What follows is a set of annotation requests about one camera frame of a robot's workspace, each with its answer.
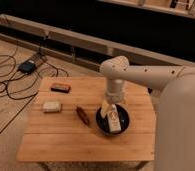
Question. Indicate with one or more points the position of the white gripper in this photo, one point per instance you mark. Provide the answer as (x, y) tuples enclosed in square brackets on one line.
[(112, 98)]

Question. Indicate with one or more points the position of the white sponge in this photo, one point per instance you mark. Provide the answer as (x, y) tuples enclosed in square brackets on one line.
[(51, 106)]

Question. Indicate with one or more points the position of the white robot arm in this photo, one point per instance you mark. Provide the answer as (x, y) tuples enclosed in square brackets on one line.
[(175, 120)]

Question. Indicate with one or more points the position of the black bowl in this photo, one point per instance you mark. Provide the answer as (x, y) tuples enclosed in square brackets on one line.
[(103, 122)]

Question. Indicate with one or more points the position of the brown sausage-shaped object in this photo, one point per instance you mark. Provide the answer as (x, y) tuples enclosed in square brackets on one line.
[(83, 116)]

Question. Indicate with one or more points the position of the black and orange eraser block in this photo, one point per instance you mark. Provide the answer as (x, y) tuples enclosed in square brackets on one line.
[(57, 87)]

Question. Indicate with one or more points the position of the black power adapter box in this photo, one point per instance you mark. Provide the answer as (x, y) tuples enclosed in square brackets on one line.
[(27, 67)]

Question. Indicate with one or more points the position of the wooden shelf rail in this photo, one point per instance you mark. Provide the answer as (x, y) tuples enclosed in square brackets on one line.
[(95, 44)]

